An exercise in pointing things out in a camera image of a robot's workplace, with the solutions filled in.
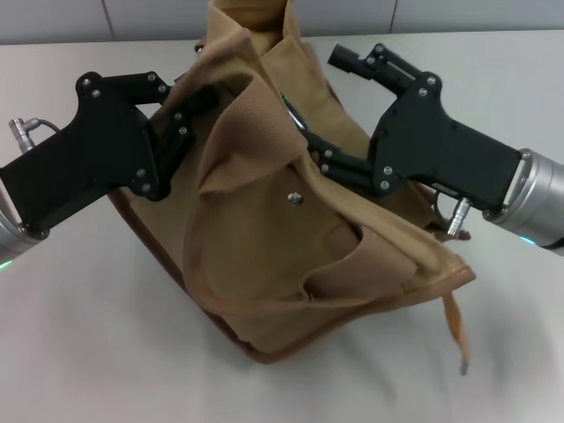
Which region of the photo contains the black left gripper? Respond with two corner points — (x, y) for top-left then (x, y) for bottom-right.
(0, 70), (221, 241)

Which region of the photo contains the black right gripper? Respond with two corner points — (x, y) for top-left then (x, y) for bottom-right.
(303, 41), (522, 212)

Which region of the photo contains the khaki canvas food bag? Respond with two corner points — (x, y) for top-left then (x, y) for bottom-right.
(108, 0), (478, 376)

